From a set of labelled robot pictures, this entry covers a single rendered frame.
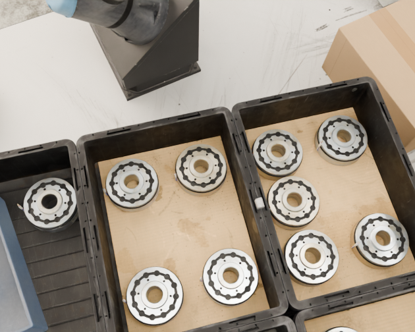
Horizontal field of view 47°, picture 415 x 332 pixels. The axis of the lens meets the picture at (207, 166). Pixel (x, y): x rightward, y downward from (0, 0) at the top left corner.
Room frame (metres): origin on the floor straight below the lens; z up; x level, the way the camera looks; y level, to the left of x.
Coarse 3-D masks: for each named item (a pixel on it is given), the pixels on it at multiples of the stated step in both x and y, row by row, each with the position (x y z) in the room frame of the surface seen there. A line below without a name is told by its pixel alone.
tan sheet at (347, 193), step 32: (256, 128) 0.46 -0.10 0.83; (288, 128) 0.47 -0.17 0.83; (320, 160) 0.40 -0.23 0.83; (320, 192) 0.33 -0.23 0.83; (352, 192) 0.33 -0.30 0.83; (384, 192) 0.34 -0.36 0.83; (320, 224) 0.26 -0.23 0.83; (352, 224) 0.27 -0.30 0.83; (352, 256) 0.20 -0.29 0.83; (320, 288) 0.14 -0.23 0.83
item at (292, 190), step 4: (292, 188) 0.32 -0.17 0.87; (296, 188) 0.32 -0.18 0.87; (284, 192) 0.31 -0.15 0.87; (288, 192) 0.31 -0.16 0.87; (292, 192) 0.31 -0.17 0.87; (296, 192) 0.31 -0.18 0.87; (300, 192) 0.31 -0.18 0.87; (284, 196) 0.30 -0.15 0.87; (300, 196) 0.30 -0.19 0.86; (304, 196) 0.30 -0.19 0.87; (284, 200) 0.29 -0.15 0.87; (304, 200) 0.30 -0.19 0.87; (284, 204) 0.28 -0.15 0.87; (288, 204) 0.28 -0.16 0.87; (300, 204) 0.29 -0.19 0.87; (304, 204) 0.29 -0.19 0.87; (288, 208) 0.28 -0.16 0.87; (292, 208) 0.28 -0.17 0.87; (296, 208) 0.28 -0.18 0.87; (300, 208) 0.28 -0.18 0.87
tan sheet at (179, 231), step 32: (160, 160) 0.37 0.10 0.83; (160, 192) 0.30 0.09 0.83; (224, 192) 0.31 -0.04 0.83; (128, 224) 0.23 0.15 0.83; (160, 224) 0.24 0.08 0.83; (192, 224) 0.24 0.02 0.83; (224, 224) 0.25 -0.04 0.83; (128, 256) 0.17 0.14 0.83; (160, 256) 0.17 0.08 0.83; (192, 256) 0.18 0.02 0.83; (192, 288) 0.12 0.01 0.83; (256, 288) 0.13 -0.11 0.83; (128, 320) 0.05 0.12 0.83; (192, 320) 0.06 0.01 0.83; (224, 320) 0.07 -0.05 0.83
